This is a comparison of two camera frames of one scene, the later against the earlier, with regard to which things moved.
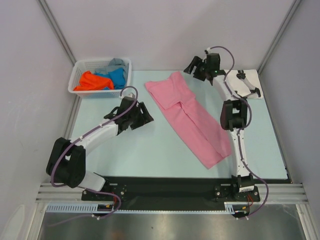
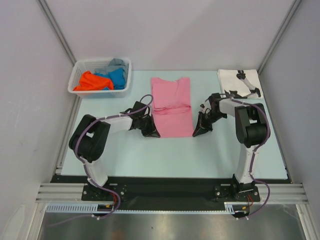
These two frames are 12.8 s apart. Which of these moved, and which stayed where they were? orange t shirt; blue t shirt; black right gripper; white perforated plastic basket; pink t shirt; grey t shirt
Moved: pink t shirt; black right gripper
Stayed: grey t shirt; white perforated plastic basket; orange t shirt; blue t shirt
